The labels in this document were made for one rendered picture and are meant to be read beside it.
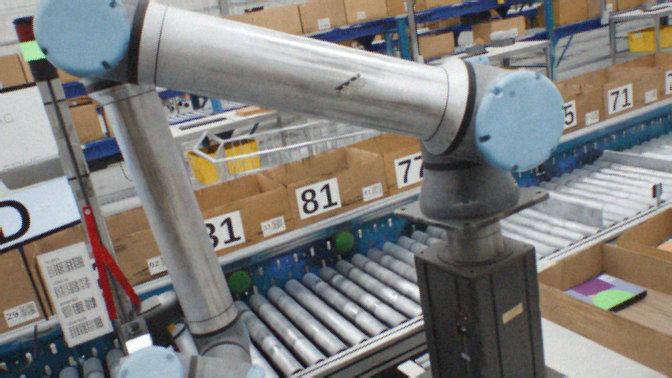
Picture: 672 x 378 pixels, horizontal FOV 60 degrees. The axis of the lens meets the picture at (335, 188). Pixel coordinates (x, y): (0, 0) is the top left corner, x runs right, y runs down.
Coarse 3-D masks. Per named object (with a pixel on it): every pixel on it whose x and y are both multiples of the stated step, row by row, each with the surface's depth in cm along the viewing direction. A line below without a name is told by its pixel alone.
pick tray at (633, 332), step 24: (576, 264) 155; (600, 264) 160; (624, 264) 154; (648, 264) 147; (552, 288) 140; (648, 288) 149; (552, 312) 143; (576, 312) 135; (600, 312) 129; (624, 312) 141; (648, 312) 139; (600, 336) 131; (624, 336) 125; (648, 336) 119; (648, 360) 121
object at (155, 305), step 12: (156, 300) 117; (168, 300) 116; (132, 312) 116; (144, 312) 114; (156, 312) 114; (168, 312) 115; (180, 312) 116; (156, 324) 114; (168, 324) 116; (156, 336) 116; (168, 336) 118
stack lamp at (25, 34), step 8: (24, 24) 100; (32, 24) 100; (16, 32) 101; (24, 32) 100; (32, 32) 101; (24, 40) 101; (32, 40) 101; (24, 48) 101; (32, 48) 101; (24, 56) 102; (32, 56) 102; (40, 56) 102
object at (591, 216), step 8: (544, 200) 211; (552, 200) 208; (560, 200) 204; (536, 208) 216; (544, 208) 212; (552, 208) 209; (560, 208) 205; (568, 208) 202; (576, 208) 199; (584, 208) 196; (592, 208) 193; (560, 216) 206; (568, 216) 203; (576, 216) 200; (584, 216) 197; (592, 216) 194; (600, 216) 191; (584, 224) 197; (592, 224) 195; (600, 224) 192
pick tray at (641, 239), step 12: (660, 216) 169; (636, 228) 163; (648, 228) 167; (660, 228) 170; (624, 240) 157; (636, 240) 164; (648, 240) 168; (660, 240) 171; (648, 252) 152; (660, 252) 149
